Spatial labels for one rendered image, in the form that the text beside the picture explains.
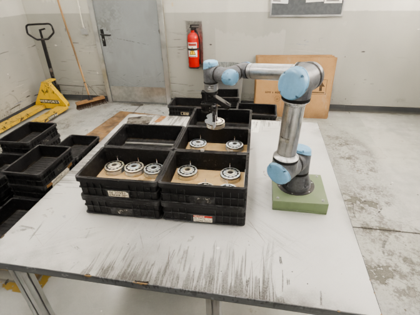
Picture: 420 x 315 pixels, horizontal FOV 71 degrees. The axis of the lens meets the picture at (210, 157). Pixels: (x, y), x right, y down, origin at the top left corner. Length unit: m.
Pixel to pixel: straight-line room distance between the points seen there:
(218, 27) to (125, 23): 1.32
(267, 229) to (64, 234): 0.94
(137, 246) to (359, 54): 3.89
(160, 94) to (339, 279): 4.01
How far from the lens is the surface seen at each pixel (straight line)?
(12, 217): 2.57
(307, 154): 1.47
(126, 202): 1.46
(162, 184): 1.32
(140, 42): 4.70
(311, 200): 1.53
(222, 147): 1.77
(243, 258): 1.30
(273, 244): 1.37
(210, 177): 1.50
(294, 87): 1.19
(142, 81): 4.84
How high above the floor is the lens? 1.70
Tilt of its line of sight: 31 degrees down
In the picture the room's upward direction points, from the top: 2 degrees counter-clockwise
